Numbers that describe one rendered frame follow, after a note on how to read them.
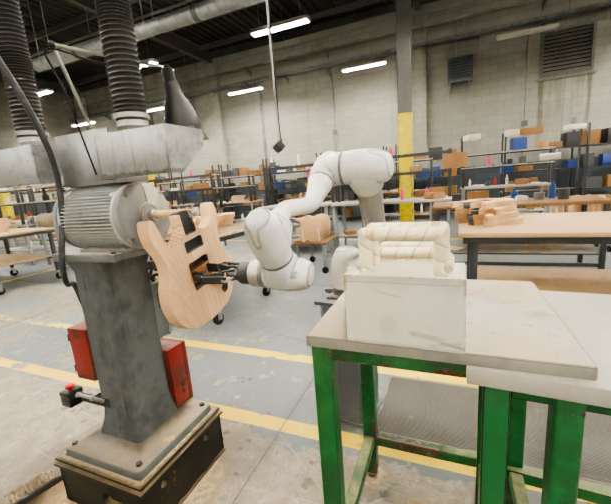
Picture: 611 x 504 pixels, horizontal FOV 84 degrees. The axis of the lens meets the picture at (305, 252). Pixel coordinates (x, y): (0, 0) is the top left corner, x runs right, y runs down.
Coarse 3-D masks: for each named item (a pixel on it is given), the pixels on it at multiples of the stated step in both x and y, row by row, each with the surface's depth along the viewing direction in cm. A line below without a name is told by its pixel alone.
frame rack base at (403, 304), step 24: (384, 264) 89; (408, 264) 87; (432, 264) 85; (456, 264) 84; (360, 288) 81; (384, 288) 79; (408, 288) 77; (432, 288) 75; (456, 288) 73; (360, 312) 83; (384, 312) 80; (408, 312) 78; (432, 312) 76; (456, 312) 74; (360, 336) 84; (384, 336) 82; (408, 336) 79; (432, 336) 77; (456, 336) 75
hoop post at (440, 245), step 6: (438, 240) 73; (444, 240) 73; (438, 246) 73; (444, 246) 73; (438, 252) 74; (444, 252) 73; (438, 258) 74; (444, 258) 74; (438, 264) 74; (444, 264) 74; (438, 270) 74; (438, 276) 75; (444, 276) 74
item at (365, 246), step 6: (360, 240) 80; (366, 240) 79; (360, 246) 80; (366, 246) 80; (360, 252) 81; (366, 252) 80; (360, 258) 81; (366, 258) 80; (372, 258) 82; (366, 264) 81; (372, 264) 82; (360, 270) 82; (366, 270) 81; (372, 270) 82
